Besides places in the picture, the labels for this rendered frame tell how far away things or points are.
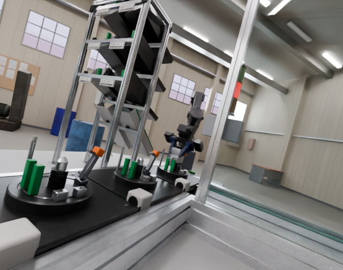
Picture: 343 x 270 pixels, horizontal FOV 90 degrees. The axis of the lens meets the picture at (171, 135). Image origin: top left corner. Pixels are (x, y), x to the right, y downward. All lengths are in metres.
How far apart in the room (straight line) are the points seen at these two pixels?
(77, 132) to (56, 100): 4.57
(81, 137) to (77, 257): 3.41
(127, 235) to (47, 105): 7.95
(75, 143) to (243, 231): 3.42
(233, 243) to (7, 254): 0.49
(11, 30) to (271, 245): 8.84
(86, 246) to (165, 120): 8.48
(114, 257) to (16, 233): 0.14
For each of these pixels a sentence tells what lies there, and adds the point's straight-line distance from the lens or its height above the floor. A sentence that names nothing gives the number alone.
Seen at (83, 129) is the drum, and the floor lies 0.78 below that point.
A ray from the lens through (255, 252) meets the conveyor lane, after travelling 0.59.
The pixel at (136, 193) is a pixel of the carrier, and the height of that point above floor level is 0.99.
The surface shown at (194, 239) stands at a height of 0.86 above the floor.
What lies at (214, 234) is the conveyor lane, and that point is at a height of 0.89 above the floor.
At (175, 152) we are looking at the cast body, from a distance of 0.76.
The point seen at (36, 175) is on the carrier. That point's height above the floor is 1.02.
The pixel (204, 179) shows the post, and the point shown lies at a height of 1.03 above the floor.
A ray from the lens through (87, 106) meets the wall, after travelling 8.05.
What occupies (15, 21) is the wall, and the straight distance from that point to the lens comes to 8.90.
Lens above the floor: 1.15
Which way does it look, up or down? 1 degrees down
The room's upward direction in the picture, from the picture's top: 15 degrees clockwise
